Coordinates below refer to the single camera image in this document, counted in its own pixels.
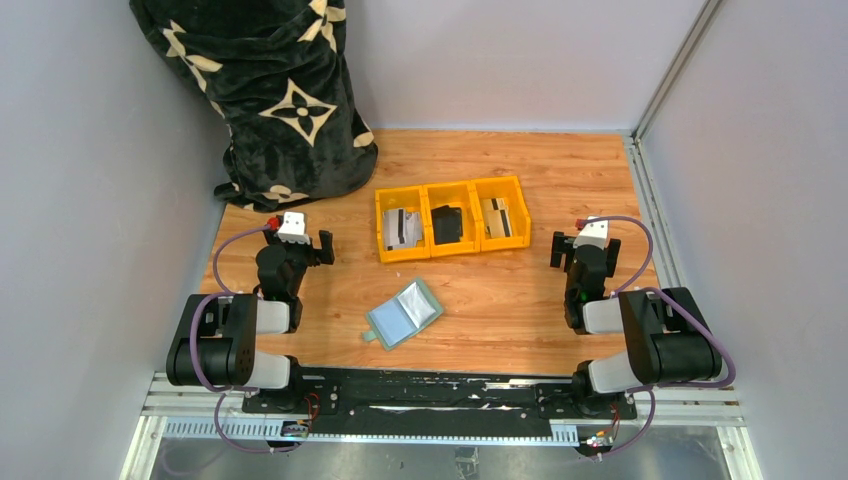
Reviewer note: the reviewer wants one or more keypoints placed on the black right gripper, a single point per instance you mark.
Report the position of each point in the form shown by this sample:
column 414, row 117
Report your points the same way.
column 560, row 249

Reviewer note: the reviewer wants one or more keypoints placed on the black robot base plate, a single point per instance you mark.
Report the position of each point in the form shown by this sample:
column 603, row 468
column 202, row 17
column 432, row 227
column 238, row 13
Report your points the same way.
column 432, row 404

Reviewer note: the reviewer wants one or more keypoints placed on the black card in bin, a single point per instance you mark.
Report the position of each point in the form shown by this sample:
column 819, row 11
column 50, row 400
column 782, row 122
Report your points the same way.
column 447, row 224

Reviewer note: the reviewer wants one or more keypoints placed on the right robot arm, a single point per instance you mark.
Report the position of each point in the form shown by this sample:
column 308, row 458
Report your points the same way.
column 664, row 332

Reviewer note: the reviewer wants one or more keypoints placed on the beige card in bin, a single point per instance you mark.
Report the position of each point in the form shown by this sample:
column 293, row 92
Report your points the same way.
column 496, row 217

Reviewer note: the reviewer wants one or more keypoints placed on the white cards in bin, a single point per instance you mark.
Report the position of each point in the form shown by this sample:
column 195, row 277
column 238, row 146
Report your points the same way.
column 402, row 229

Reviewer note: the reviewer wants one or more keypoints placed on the yellow bin with black card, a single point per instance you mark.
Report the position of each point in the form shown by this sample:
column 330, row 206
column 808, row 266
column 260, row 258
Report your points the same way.
column 456, row 194

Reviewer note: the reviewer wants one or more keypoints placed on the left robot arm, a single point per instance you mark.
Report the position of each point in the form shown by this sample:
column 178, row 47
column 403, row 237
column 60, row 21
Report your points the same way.
column 215, row 343

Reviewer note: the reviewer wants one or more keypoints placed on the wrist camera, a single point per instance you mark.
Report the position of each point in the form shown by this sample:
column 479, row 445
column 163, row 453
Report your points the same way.
column 593, row 232
column 292, row 221

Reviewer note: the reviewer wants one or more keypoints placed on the yellow bin with white cards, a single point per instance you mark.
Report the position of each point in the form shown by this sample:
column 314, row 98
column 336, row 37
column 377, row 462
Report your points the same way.
column 411, row 198

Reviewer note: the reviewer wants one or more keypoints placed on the black floral blanket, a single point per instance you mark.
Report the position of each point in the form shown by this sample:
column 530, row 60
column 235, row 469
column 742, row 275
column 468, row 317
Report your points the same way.
column 277, row 75

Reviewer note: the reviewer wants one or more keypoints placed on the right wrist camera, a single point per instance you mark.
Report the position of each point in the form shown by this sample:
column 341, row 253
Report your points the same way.
column 593, row 232

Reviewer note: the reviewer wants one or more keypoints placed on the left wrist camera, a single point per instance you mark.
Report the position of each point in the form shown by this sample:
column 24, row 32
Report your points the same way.
column 292, row 221

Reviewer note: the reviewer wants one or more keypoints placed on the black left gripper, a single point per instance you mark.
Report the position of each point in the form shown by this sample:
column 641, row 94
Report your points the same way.
column 323, row 247

